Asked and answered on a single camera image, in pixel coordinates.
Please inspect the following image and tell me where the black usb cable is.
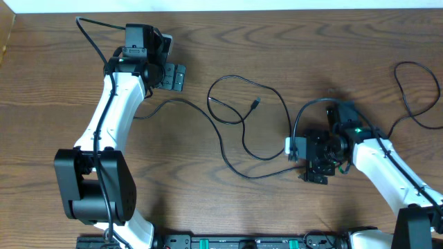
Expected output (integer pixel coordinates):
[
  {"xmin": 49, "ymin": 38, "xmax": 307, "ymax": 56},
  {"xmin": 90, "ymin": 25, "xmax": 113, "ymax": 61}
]
[
  {"xmin": 206, "ymin": 75, "xmax": 294, "ymax": 162},
  {"xmin": 133, "ymin": 61, "xmax": 443, "ymax": 180}
]

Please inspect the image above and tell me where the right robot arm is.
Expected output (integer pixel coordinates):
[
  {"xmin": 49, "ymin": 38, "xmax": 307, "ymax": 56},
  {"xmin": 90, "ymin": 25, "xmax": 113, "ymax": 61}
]
[{"xmin": 284, "ymin": 98, "xmax": 442, "ymax": 248}]

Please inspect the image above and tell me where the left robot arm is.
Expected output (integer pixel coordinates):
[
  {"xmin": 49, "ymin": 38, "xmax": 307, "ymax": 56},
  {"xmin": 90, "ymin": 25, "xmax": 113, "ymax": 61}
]
[{"xmin": 54, "ymin": 24, "xmax": 186, "ymax": 248}]

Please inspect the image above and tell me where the thin black base wire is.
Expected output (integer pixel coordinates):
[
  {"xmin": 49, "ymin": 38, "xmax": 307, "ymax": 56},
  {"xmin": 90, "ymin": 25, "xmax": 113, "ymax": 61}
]
[{"xmin": 302, "ymin": 230, "xmax": 335, "ymax": 249}]

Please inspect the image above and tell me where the black left camera cable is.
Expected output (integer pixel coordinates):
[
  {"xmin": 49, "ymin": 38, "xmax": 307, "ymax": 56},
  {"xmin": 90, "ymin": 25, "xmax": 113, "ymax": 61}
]
[{"xmin": 75, "ymin": 15, "xmax": 127, "ymax": 249}]

